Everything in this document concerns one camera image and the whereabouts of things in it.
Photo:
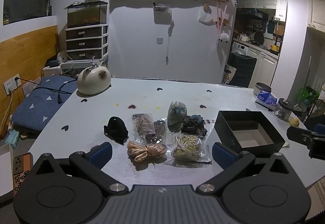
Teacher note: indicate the cream cat-shaped ceramic pot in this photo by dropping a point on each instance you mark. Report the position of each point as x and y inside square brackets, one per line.
[94, 80]

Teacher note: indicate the white plush sheep toy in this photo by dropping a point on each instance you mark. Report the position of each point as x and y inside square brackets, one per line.
[223, 38]

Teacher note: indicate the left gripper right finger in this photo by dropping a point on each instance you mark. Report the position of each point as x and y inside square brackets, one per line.
[234, 165]

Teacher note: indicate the glass fish tank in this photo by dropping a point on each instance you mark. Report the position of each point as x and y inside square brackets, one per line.
[87, 14]

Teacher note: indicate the wall power socket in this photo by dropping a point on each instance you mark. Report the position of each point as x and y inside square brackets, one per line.
[12, 84]

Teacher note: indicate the black soft pouch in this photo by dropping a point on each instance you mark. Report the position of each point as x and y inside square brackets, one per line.
[116, 130]

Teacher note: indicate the blue white knitted pouch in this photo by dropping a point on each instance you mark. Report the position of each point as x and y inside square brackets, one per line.
[176, 113]

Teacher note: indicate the navy triangle-pattern cushion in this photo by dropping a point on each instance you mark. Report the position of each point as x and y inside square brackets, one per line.
[36, 110]

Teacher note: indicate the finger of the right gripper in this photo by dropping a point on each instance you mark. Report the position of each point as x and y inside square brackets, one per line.
[320, 129]
[301, 136]

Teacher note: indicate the glass jar black lid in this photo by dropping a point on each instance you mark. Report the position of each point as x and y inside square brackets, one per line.
[283, 109]

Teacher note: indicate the round metal tin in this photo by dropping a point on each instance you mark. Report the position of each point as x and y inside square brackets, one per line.
[261, 87]

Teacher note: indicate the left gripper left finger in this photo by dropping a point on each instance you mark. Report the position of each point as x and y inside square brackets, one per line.
[88, 166]

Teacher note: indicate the black trash bin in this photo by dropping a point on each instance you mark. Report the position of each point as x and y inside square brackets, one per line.
[244, 66]

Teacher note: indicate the dark blue crochet scrunchie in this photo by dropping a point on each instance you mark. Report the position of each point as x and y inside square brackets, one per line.
[194, 125]

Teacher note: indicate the white washing machine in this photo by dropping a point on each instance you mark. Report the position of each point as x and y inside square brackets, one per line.
[239, 48]

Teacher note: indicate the black storage box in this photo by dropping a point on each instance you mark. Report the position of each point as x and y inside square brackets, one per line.
[248, 131]

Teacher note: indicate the yellow lemon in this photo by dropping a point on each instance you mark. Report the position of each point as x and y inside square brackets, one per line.
[294, 121]

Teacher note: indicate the blue tissue pack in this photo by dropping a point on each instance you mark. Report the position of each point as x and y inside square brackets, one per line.
[267, 100]

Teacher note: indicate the white drawer cabinet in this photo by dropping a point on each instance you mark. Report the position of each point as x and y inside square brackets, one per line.
[87, 42]

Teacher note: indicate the peach satin bow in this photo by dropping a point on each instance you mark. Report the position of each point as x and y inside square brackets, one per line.
[141, 153]

